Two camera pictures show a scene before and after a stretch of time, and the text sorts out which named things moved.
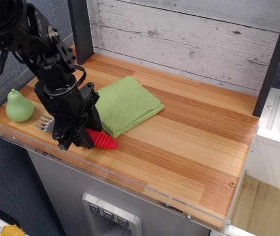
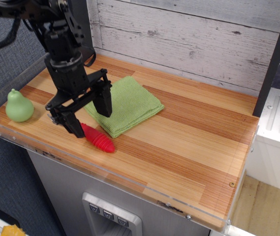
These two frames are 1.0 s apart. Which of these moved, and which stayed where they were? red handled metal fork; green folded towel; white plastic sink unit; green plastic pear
Moved: red handled metal fork
Stayed: green plastic pear; green folded towel; white plastic sink unit
